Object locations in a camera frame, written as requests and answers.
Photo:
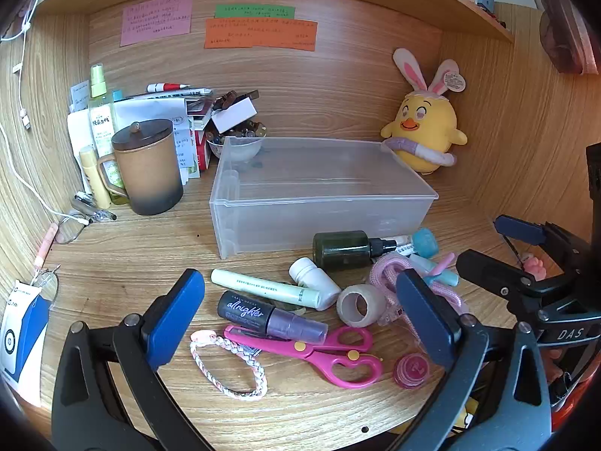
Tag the white marker with blue cap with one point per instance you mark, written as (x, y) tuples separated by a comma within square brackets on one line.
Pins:
[(425, 243)]

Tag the beige tape roll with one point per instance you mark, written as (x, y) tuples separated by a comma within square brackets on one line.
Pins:
[(345, 305)]

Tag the orange paper note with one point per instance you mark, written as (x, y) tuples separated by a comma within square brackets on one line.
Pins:
[(260, 34)]

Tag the glasses with pink arms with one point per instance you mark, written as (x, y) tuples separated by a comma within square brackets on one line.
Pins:
[(47, 244)]

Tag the clear plastic storage box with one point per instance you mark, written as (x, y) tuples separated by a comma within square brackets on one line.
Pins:
[(328, 183)]

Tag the yellow chick plush toy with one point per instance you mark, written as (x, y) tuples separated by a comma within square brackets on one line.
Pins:
[(427, 127)]

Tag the white and blue carton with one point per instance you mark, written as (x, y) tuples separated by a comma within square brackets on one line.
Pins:
[(21, 333)]

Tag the stack of papers and booklets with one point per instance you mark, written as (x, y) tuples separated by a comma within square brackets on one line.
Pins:
[(150, 108)]

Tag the black purple makeup spray bottle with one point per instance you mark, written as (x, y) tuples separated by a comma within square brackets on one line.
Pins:
[(249, 312)]

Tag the green paper note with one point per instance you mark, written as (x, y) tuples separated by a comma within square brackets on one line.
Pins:
[(256, 11)]

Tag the small pink round jar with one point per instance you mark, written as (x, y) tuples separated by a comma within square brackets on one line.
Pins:
[(412, 370)]

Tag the white bowl of marbles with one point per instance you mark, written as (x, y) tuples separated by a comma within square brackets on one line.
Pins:
[(237, 148)]

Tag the light green spray bottle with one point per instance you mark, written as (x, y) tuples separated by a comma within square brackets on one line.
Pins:
[(101, 112)]

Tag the red white marker pen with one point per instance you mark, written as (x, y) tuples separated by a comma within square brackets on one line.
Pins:
[(166, 87)]

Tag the light green cream tube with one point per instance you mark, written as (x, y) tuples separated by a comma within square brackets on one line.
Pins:
[(263, 286)]

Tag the pink scissors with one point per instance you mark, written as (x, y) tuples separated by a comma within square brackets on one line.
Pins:
[(338, 357)]

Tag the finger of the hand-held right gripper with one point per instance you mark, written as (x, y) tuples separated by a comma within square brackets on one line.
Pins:
[(488, 270), (519, 230)]

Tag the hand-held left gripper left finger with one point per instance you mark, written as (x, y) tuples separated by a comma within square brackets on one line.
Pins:
[(176, 319)]

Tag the pale yellow tube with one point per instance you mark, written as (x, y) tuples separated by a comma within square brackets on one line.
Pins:
[(91, 174)]

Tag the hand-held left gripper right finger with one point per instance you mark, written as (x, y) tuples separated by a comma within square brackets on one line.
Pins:
[(427, 319)]

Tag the grey metal pen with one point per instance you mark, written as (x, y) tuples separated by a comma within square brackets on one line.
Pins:
[(87, 202)]

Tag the small white box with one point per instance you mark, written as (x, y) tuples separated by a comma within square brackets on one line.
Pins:
[(234, 115)]

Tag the brown lidded mug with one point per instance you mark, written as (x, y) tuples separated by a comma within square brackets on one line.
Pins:
[(148, 169)]

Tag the dark grey card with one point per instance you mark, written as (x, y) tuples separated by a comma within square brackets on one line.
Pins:
[(252, 95)]

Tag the dark green spray bottle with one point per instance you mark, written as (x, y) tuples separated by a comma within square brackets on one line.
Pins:
[(340, 249)]

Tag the pink paper note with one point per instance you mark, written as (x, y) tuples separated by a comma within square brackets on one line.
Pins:
[(157, 19)]

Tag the white pill bottle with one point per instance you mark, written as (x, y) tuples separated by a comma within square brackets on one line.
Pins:
[(312, 282)]

